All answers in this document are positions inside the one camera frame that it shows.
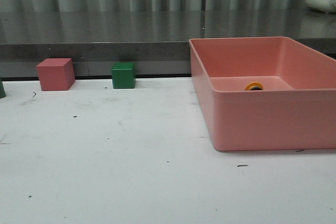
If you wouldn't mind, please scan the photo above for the pink plastic bin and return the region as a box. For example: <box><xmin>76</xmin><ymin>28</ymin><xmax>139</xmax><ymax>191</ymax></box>
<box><xmin>190</xmin><ymin>37</ymin><xmax>335</xmax><ymax>151</ymax></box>

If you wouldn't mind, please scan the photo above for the grey stone counter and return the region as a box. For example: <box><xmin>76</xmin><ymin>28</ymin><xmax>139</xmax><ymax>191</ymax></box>
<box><xmin>1</xmin><ymin>9</ymin><xmax>335</xmax><ymax>80</ymax></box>

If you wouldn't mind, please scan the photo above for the yellow push button switch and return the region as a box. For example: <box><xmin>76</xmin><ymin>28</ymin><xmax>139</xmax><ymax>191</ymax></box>
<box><xmin>244</xmin><ymin>82</ymin><xmax>264</xmax><ymax>91</ymax></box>

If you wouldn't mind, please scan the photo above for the green cube block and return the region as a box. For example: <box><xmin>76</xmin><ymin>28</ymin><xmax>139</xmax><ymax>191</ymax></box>
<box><xmin>111</xmin><ymin>62</ymin><xmax>135</xmax><ymax>89</ymax></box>
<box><xmin>0</xmin><ymin>78</ymin><xmax>6</xmax><ymax>99</ymax></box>

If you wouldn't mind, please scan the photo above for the green cube block far left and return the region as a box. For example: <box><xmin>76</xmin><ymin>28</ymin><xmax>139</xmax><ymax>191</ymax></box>
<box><xmin>0</xmin><ymin>78</ymin><xmax>6</xmax><ymax>99</ymax></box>

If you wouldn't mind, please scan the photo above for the pink cube block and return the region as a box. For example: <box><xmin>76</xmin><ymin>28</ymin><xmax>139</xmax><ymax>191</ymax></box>
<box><xmin>36</xmin><ymin>58</ymin><xmax>75</xmax><ymax>91</ymax></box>

